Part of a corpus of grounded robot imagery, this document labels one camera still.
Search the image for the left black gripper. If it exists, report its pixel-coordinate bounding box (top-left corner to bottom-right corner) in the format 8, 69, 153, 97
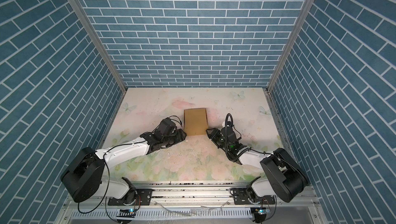
161, 127, 189, 147

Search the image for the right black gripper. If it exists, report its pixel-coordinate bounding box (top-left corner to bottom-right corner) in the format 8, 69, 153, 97
206, 127, 231, 153

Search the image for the brown cardboard box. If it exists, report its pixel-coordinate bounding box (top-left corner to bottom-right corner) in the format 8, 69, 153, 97
184, 108, 208, 136

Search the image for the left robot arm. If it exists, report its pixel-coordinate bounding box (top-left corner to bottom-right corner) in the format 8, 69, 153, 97
60, 116, 187, 205

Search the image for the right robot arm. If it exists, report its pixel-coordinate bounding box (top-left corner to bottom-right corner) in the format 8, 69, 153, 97
206, 126, 309, 203

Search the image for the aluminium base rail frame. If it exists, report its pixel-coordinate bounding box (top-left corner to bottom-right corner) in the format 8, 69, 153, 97
55, 182, 327, 224

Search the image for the white slotted cable duct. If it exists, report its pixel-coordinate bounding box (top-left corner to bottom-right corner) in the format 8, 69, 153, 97
72, 206, 253, 220

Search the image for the right corner aluminium post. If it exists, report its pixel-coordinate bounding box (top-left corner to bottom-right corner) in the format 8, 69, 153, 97
267, 0, 314, 94

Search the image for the corner aluminium post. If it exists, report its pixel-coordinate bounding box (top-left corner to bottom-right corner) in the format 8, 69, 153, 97
267, 0, 314, 94
68, 0, 127, 94

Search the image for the left corner aluminium post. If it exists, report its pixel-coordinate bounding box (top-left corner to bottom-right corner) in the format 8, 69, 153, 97
68, 0, 127, 94

